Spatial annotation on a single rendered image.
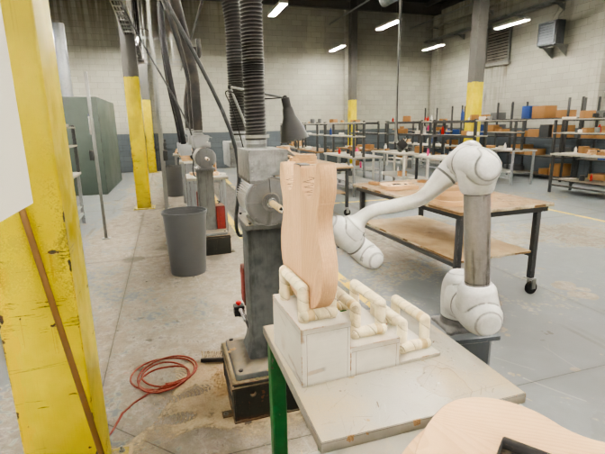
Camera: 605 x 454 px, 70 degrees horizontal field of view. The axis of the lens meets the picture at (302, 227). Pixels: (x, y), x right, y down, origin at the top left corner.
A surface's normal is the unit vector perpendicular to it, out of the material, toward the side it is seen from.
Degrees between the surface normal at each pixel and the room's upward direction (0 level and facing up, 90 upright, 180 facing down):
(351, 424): 0
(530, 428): 0
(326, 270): 85
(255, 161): 90
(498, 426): 0
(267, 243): 90
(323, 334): 90
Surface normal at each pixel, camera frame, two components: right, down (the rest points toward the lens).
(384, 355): 0.34, 0.22
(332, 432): -0.02, -0.97
